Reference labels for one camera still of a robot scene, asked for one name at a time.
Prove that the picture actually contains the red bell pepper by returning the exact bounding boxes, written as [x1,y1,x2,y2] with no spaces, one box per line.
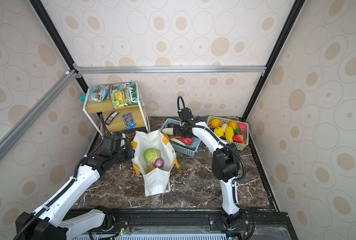
[182,138,194,146]

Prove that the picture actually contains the white grocery bag yellow handles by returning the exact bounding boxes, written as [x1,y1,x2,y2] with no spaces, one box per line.
[131,130,180,197]

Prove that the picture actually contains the left diagonal aluminium rail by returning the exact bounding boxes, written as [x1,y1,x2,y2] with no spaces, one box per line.
[0,70,77,161]

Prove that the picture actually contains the purple cabbage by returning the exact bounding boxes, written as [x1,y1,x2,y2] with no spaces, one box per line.
[154,159,164,169]

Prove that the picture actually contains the green plastic basket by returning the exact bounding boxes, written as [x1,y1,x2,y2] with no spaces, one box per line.
[207,116,249,151]

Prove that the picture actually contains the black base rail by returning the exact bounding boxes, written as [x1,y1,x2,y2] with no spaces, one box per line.
[91,208,298,240]

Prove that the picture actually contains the pink peach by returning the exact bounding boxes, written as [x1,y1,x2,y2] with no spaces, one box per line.
[237,123,247,133]

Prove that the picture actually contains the green mint snack bag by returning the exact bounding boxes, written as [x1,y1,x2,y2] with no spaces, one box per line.
[112,82,137,106]

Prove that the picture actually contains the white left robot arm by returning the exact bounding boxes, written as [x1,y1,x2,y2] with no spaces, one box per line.
[14,127,134,240]

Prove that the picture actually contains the blue plastic basket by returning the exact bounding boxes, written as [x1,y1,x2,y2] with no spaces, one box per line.
[160,119,201,157]

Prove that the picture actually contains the red apple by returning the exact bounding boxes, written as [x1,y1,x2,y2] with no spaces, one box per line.
[233,135,244,144]

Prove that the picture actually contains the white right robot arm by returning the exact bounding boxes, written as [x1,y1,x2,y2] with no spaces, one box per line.
[172,96,248,229]

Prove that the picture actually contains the yellow candy snack bag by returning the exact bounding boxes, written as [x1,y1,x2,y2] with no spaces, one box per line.
[110,88,131,109]

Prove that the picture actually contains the white eggplant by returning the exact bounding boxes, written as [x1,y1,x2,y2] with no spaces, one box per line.
[161,128,173,135]
[170,138,187,147]

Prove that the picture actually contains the green cabbage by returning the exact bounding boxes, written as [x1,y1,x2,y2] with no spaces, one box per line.
[143,148,160,164]

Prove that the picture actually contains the horizontal aluminium rail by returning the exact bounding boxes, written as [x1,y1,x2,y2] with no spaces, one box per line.
[76,66,266,74]

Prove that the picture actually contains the blue candy packet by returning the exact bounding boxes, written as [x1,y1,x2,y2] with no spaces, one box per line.
[122,113,136,130]

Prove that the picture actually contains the brown chocolate bar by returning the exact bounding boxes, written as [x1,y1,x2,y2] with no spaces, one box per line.
[105,112,119,126]

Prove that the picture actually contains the orange fruit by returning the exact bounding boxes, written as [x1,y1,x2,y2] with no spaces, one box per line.
[210,119,222,129]

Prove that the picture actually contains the white wooden two-tier shelf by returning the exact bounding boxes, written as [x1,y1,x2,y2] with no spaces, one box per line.
[82,81,151,134]

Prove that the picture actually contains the green gummy snack bag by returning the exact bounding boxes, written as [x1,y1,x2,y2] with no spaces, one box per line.
[80,85,110,102]

